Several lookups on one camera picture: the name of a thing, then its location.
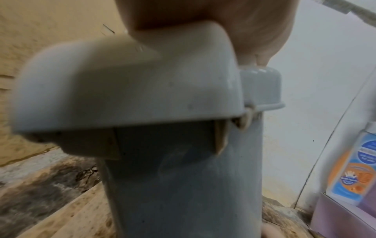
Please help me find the white lidded trash bin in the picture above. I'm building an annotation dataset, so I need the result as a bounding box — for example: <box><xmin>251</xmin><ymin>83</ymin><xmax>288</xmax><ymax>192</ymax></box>
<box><xmin>9</xmin><ymin>20</ymin><xmax>286</xmax><ymax>238</ymax></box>

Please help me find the stained brown cardboard sheet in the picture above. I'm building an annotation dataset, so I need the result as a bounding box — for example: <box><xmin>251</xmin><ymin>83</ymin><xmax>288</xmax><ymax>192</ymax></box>
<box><xmin>0</xmin><ymin>155</ymin><xmax>312</xmax><ymax>238</ymax></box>

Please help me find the person's right hand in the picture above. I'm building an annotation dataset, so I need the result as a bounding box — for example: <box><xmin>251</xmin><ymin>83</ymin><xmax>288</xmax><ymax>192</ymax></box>
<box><xmin>260</xmin><ymin>225</ymin><xmax>283</xmax><ymax>238</ymax></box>

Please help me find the white bottle blue orange label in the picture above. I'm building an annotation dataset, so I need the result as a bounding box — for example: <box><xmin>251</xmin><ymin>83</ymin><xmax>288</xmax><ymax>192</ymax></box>
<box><xmin>326</xmin><ymin>120</ymin><xmax>376</xmax><ymax>206</ymax></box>

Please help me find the purple cardboard display box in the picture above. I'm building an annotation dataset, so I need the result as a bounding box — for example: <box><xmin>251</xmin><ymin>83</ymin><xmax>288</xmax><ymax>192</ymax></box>
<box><xmin>309</xmin><ymin>181</ymin><xmax>376</xmax><ymax>238</ymax></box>

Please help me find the person's left hand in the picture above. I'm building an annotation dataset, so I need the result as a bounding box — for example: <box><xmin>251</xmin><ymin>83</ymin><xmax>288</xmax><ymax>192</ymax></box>
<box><xmin>114</xmin><ymin>0</ymin><xmax>300</xmax><ymax>67</ymax></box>

